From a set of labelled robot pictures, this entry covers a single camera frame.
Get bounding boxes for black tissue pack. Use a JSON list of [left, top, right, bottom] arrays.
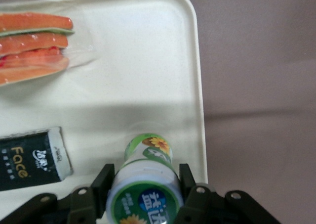
[[0, 126, 74, 192]]

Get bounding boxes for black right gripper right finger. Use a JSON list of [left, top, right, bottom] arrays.
[[172, 163, 282, 224]]

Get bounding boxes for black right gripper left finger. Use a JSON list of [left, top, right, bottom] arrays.
[[14, 163, 116, 224]]

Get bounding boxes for cream plastic tray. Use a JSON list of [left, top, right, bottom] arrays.
[[0, 0, 208, 224]]

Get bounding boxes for green gum bottle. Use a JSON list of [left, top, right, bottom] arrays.
[[106, 134, 185, 224]]

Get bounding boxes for wrapped triangle sandwich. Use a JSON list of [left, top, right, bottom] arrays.
[[0, 11, 96, 87]]

